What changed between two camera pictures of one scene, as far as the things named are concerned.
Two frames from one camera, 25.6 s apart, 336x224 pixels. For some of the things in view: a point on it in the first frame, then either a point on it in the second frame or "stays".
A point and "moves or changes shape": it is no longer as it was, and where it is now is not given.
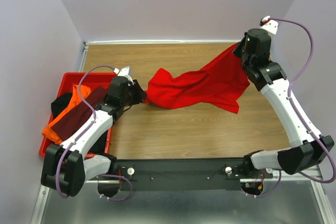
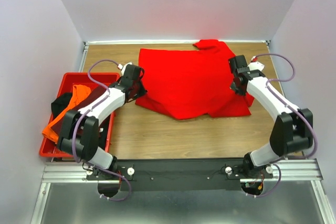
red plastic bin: x=91 y=155 stays
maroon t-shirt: x=74 y=116 stays
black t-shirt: x=60 y=103 stays
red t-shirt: x=220 y=83 moves or changes shape
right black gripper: x=236 y=51 to x=238 y=91
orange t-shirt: x=76 y=99 stays
